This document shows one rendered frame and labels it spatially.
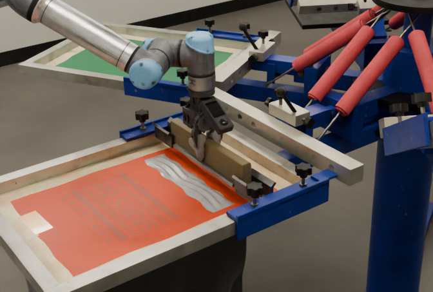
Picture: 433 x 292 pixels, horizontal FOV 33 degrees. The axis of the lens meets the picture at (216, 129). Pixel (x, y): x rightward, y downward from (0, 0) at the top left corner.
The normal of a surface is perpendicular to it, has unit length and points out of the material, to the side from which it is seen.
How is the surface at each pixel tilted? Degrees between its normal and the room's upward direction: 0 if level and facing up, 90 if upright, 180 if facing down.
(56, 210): 0
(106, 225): 0
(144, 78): 90
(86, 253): 0
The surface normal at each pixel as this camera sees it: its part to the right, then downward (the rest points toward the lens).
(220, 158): -0.82, 0.27
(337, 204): -0.03, -0.90
